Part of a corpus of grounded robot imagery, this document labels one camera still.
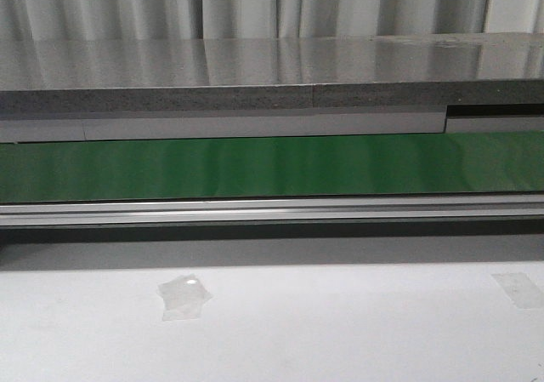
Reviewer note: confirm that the crumpled clear tape patch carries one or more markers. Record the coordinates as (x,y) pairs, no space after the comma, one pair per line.
(183,298)

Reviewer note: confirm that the green conveyor belt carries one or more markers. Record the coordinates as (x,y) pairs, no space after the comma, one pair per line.
(272,167)

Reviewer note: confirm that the grey granite slab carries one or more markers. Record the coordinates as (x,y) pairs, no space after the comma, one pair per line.
(111,77)

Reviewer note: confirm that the grey panel under slab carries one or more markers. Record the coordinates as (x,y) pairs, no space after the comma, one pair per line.
(317,121)

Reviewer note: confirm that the flat clear tape strip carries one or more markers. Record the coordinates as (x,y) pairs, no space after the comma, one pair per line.
(520,290)

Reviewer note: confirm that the white pleated curtain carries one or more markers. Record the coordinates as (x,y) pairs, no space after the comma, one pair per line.
(37,20)

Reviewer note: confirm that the aluminium conveyor side rail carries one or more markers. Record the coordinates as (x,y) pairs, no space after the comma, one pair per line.
(274,209)

